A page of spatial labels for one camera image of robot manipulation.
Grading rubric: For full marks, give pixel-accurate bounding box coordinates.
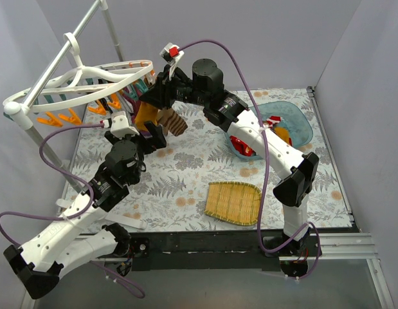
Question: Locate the mustard yellow sock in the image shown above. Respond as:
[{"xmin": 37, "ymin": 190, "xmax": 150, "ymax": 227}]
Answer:
[{"xmin": 134, "ymin": 101, "xmax": 159, "ymax": 131}]

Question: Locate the brown olive sock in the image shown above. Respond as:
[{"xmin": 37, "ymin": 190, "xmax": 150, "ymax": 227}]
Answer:
[{"xmin": 157, "ymin": 108, "xmax": 188, "ymax": 136}]

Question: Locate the red white patterned sock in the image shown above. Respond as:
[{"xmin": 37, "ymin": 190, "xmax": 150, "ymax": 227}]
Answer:
[{"xmin": 229, "ymin": 136, "xmax": 257, "ymax": 159}]

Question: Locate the red white striped sock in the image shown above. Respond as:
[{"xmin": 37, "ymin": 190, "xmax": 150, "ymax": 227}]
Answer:
[{"xmin": 263, "ymin": 115, "xmax": 282, "ymax": 129}]

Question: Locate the white round clip hanger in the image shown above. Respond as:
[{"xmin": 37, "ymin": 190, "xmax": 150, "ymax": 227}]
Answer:
[{"xmin": 3, "ymin": 32, "xmax": 153, "ymax": 115}]

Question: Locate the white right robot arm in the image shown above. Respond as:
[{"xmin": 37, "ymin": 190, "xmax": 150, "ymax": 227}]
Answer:
[{"xmin": 141, "ymin": 59, "xmax": 319, "ymax": 256}]

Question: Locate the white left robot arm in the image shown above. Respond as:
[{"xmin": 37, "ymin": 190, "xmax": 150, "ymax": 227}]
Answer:
[{"xmin": 3, "ymin": 120, "xmax": 167, "ymax": 299}]

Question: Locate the purple striped sock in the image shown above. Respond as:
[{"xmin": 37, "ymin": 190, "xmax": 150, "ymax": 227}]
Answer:
[{"xmin": 120, "ymin": 90, "xmax": 141, "ymax": 116}]

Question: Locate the floral patterned table mat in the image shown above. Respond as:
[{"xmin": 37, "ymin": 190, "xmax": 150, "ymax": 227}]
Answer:
[{"xmin": 57, "ymin": 88, "xmax": 352, "ymax": 232}]

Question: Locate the woven bamboo tray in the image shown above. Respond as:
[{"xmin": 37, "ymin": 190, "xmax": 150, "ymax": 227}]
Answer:
[{"xmin": 204, "ymin": 182, "xmax": 262, "ymax": 226}]

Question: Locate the blue transparent plastic basin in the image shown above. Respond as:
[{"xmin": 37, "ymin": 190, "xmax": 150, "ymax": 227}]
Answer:
[{"xmin": 224, "ymin": 101, "xmax": 313, "ymax": 161}]

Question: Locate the white drying rack stand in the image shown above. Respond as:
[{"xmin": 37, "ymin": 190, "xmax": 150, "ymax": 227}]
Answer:
[{"xmin": 5, "ymin": 1, "xmax": 124, "ymax": 191}]

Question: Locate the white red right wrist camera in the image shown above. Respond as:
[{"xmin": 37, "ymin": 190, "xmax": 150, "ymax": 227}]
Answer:
[{"xmin": 159, "ymin": 42, "xmax": 185, "ymax": 80}]

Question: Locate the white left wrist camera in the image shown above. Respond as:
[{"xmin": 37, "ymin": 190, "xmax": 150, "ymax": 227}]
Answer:
[{"xmin": 110, "ymin": 110, "xmax": 140, "ymax": 138}]

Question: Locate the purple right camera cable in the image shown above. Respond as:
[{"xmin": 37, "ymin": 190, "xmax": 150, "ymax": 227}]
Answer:
[{"xmin": 178, "ymin": 39, "xmax": 323, "ymax": 279}]

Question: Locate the purple camera cable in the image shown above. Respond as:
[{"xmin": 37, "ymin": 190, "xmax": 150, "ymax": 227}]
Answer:
[
  {"xmin": 0, "ymin": 121, "xmax": 145, "ymax": 299},
  {"xmin": 178, "ymin": 39, "xmax": 323, "ymax": 279}
]

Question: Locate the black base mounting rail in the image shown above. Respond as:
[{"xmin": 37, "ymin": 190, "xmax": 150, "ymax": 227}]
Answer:
[{"xmin": 92, "ymin": 229, "xmax": 309, "ymax": 273}]

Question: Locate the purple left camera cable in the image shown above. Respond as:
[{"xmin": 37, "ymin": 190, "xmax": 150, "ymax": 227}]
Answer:
[{"xmin": 0, "ymin": 121, "xmax": 145, "ymax": 299}]

